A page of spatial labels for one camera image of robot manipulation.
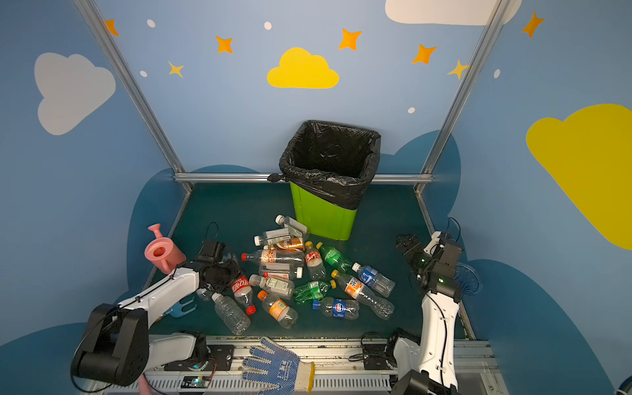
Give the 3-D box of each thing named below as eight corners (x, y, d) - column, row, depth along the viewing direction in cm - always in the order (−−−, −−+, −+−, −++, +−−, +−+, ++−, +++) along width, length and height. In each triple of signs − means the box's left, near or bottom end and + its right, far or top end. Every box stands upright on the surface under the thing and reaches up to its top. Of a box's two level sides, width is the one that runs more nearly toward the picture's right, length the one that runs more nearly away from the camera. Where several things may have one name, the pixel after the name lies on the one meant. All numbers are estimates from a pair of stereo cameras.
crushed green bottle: (297, 305, 85) (296, 303, 83) (293, 290, 88) (292, 287, 87) (331, 295, 87) (331, 293, 86) (325, 280, 91) (326, 278, 89)
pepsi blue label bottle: (311, 313, 83) (311, 310, 80) (314, 297, 86) (314, 294, 84) (357, 320, 82) (358, 317, 79) (358, 304, 85) (359, 300, 82)
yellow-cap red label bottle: (312, 282, 90) (312, 278, 88) (300, 246, 100) (300, 242, 97) (327, 278, 92) (327, 274, 89) (314, 243, 101) (314, 238, 99)
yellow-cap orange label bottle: (328, 281, 90) (328, 277, 87) (336, 270, 93) (337, 266, 90) (387, 322, 81) (390, 319, 79) (394, 309, 84) (397, 305, 81)
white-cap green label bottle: (247, 291, 87) (245, 287, 84) (253, 276, 91) (251, 272, 88) (291, 301, 85) (291, 298, 82) (296, 285, 89) (295, 282, 86)
